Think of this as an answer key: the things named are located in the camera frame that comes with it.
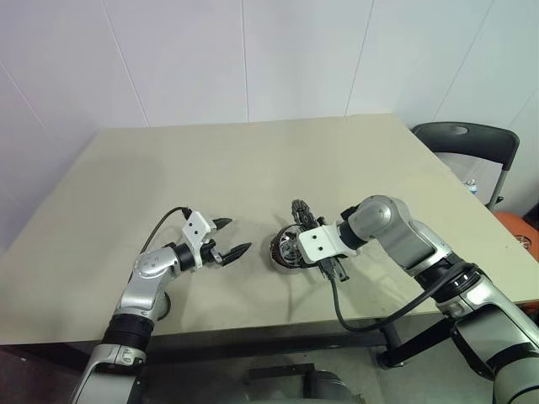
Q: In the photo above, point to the small dark metal gear part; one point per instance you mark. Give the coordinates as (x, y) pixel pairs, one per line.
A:
(290, 248)

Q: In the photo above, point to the clear water bottle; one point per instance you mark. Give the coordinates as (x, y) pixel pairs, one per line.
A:
(471, 187)

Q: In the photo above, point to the dark table frame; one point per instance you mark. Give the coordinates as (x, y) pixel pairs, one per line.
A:
(252, 341)

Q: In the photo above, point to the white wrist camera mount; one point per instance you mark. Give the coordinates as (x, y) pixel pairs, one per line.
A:
(320, 244)
(195, 229)

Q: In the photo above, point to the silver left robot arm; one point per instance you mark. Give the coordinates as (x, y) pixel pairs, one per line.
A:
(143, 286)

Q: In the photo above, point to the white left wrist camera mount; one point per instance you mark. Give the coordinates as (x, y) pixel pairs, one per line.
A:
(195, 229)

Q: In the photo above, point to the orange stool surface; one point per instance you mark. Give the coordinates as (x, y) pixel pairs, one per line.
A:
(507, 225)

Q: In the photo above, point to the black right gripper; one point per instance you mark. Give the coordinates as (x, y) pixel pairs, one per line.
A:
(321, 221)

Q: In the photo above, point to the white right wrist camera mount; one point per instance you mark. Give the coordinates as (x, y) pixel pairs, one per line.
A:
(320, 244)

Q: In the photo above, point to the black flat bar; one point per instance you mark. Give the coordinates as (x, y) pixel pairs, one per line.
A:
(280, 372)

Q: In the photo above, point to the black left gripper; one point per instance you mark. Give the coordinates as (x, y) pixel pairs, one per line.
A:
(210, 252)

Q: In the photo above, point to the grey rounded cylinder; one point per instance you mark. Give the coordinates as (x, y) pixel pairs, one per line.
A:
(332, 389)

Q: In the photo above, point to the small silver metal part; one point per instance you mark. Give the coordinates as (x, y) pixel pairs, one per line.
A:
(526, 240)

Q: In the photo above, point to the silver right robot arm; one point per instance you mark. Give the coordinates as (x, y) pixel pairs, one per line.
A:
(387, 219)

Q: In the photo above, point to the silver motor housing copper windings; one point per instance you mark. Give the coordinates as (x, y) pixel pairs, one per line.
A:
(273, 252)

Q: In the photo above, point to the black folding chair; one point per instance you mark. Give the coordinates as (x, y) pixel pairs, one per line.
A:
(463, 143)

